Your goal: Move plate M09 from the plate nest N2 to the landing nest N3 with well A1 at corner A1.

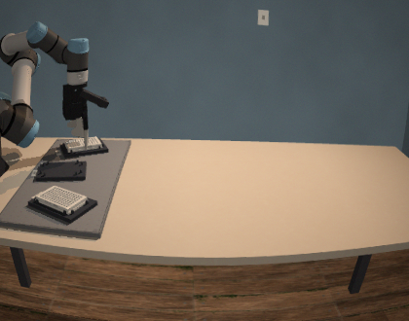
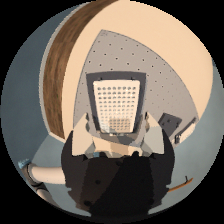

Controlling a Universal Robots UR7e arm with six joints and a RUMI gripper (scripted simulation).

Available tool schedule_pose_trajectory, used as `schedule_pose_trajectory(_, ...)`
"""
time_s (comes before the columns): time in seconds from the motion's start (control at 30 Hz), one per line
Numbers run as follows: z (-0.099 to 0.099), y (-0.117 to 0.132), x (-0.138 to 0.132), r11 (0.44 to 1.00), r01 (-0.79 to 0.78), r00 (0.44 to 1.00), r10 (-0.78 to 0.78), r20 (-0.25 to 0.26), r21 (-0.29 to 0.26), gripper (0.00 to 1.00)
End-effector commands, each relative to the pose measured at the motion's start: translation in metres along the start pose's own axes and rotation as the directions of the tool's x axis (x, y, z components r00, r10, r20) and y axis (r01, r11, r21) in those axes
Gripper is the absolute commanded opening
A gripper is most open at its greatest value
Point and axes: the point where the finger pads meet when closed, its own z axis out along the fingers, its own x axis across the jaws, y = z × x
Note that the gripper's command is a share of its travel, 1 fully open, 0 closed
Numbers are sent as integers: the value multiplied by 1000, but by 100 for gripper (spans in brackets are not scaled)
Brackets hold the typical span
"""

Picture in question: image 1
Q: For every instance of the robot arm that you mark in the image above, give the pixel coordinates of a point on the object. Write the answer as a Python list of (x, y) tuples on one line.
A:
[(16, 118)]

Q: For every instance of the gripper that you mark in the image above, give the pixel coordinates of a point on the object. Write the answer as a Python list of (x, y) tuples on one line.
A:
[(76, 110)]

